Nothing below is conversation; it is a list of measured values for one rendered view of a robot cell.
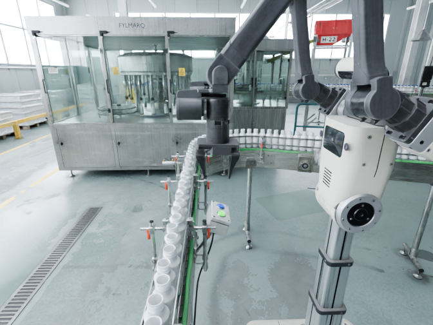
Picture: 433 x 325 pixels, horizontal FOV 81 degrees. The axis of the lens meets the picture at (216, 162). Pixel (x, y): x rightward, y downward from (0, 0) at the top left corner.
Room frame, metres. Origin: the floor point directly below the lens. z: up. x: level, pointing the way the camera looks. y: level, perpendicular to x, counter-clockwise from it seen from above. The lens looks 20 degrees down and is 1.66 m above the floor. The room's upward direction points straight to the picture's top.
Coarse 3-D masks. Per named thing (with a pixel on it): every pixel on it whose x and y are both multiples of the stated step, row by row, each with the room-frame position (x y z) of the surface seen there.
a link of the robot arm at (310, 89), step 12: (300, 0) 1.09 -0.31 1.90; (300, 12) 1.09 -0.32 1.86; (300, 24) 1.09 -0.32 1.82; (300, 36) 1.09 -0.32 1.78; (300, 48) 1.08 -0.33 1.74; (300, 60) 1.08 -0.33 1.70; (300, 72) 1.07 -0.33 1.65; (312, 72) 1.07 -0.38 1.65; (312, 84) 1.05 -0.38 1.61; (312, 96) 1.04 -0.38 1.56
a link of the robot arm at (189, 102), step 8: (216, 72) 0.57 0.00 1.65; (224, 72) 0.58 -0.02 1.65; (216, 80) 0.57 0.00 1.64; (224, 80) 0.57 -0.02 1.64; (216, 88) 0.58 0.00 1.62; (224, 88) 0.58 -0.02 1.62; (184, 96) 0.59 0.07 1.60; (192, 96) 0.60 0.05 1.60; (200, 96) 0.60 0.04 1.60; (176, 104) 0.58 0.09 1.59; (184, 104) 0.58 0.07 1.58; (192, 104) 0.58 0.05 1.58; (200, 104) 0.59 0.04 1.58; (184, 112) 0.58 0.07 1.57; (192, 112) 0.58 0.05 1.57; (200, 112) 0.58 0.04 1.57
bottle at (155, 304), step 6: (156, 294) 0.46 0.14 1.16; (150, 300) 0.45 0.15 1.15; (156, 300) 0.46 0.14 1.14; (162, 300) 0.44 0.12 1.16; (150, 306) 0.43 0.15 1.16; (156, 306) 0.43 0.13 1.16; (162, 306) 0.44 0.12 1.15; (150, 312) 0.43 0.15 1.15; (156, 312) 0.42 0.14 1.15; (162, 312) 0.43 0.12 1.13; (168, 312) 0.45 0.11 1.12; (144, 318) 0.43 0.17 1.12; (162, 318) 0.43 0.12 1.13; (168, 318) 0.43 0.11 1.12; (168, 324) 0.43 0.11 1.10
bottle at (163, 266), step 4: (160, 260) 0.57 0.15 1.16; (164, 260) 0.58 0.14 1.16; (168, 260) 0.57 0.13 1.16; (160, 264) 0.57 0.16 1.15; (164, 264) 0.58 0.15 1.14; (168, 264) 0.55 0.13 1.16; (160, 268) 0.54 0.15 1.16; (164, 268) 0.54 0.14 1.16; (168, 268) 0.55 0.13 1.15; (160, 272) 0.54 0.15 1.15; (164, 272) 0.54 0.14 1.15; (168, 272) 0.55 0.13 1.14; (172, 272) 0.56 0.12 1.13; (156, 276) 0.55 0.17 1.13; (172, 276) 0.55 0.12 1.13; (172, 280) 0.55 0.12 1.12; (172, 284) 0.54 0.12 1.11; (176, 284) 0.57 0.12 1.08; (176, 288) 0.56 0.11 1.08
